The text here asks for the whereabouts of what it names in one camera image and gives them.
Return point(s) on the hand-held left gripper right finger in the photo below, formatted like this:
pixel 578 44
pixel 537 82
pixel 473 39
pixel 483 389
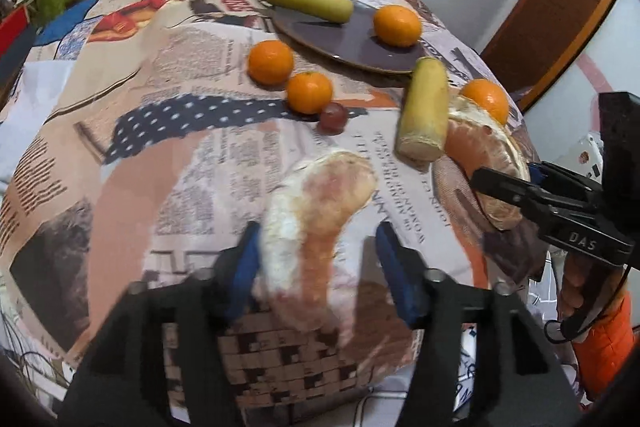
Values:
pixel 400 279

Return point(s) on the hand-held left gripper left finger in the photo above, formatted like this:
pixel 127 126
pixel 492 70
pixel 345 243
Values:
pixel 244 269

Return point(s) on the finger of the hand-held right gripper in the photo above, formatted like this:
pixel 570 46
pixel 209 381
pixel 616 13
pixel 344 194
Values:
pixel 505 192
pixel 560 177

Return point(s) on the peeled pomelo segment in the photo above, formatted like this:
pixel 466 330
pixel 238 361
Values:
pixel 312 232
pixel 477 152

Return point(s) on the person's right hand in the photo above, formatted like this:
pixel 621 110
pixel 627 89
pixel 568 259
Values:
pixel 575 279

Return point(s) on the white printed packet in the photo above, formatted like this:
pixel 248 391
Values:
pixel 589 157

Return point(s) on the tangerine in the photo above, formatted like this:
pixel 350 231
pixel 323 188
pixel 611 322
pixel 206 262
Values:
pixel 486 99
pixel 270 62
pixel 309 93
pixel 397 25

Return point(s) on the yellow banana piece near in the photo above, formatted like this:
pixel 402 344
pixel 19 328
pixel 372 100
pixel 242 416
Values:
pixel 425 109

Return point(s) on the newspaper print tablecloth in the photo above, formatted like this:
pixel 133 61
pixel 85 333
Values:
pixel 165 147

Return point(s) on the red grape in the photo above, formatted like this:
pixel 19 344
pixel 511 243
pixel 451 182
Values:
pixel 333 117

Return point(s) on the dark round plate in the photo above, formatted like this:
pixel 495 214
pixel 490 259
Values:
pixel 345 39

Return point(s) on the red flat box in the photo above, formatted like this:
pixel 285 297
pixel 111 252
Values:
pixel 15 29

